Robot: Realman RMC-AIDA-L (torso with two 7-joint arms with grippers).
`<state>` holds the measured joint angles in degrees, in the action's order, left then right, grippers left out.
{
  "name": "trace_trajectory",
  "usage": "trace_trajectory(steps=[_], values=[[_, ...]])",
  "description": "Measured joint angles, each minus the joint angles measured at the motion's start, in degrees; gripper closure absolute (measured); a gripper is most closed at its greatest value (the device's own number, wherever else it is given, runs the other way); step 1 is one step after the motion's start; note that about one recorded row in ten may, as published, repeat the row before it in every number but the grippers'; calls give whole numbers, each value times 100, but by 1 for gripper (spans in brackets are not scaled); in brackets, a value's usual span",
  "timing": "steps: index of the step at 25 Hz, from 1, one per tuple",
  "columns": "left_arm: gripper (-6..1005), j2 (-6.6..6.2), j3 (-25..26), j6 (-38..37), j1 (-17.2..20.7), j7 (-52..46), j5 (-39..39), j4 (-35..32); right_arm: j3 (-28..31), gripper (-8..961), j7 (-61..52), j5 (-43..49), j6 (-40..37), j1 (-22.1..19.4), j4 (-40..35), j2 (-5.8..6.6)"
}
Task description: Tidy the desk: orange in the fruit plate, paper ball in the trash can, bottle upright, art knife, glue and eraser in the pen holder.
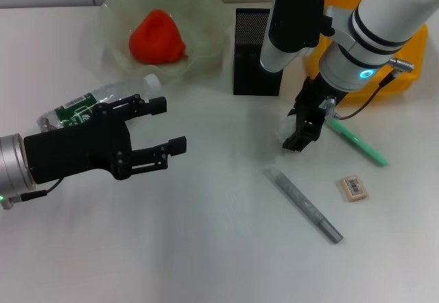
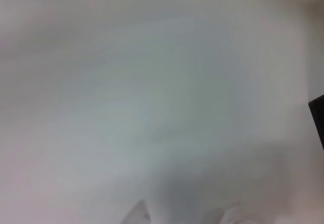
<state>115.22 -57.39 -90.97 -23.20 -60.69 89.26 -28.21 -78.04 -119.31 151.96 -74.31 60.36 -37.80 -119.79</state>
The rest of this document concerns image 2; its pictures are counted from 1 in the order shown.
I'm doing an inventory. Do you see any black mesh pen holder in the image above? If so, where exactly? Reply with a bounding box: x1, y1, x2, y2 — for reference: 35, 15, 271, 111
308, 98, 324, 152

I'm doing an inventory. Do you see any white paper ball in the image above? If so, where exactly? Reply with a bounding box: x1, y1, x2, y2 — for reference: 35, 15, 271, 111
121, 200, 251, 224

